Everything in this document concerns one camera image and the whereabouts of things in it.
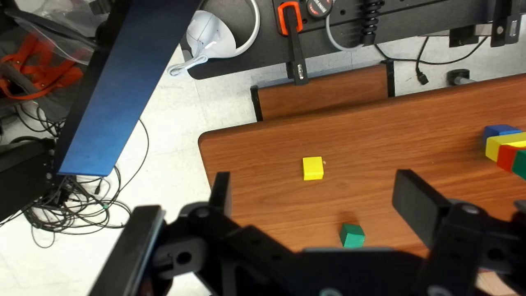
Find wooden lower shelf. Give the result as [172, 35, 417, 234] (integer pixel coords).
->
[250, 61, 396, 124]

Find small yellow block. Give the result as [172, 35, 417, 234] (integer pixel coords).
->
[301, 157, 325, 183]

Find orange object in bag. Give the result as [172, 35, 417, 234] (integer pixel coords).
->
[0, 35, 84, 104]

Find blue metal beam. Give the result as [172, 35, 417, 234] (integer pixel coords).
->
[56, 0, 202, 178]

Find thin black plug cable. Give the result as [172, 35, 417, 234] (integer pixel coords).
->
[371, 32, 491, 88]

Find small green cube block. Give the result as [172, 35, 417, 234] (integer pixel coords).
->
[338, 222, 366, 252]

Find red arch block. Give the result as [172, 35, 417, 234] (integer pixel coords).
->
[495, 143, 526, 173]

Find tangled floor cables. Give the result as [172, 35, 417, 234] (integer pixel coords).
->
[0, 117, 153, 249]

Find small black floor box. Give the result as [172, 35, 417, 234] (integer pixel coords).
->
[449, 69, 473, 88]

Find large green block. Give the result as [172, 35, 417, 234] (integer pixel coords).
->
[511, 150, 526, 181]

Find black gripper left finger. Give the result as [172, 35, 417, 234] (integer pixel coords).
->
[209, 171, 233, 224]

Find blue block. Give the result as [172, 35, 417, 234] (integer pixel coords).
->
[483, 124, 523, 140]

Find thick black ribbed cable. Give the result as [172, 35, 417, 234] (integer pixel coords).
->
[363, 0, 384, 46]

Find orange black clamp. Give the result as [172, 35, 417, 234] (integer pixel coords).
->
[276, 0, 309, 86]

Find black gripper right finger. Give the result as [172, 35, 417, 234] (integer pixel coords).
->
[391, 168, 454, 250]

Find long yellow block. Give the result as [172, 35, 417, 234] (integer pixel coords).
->
[483, 132, 526, 163]

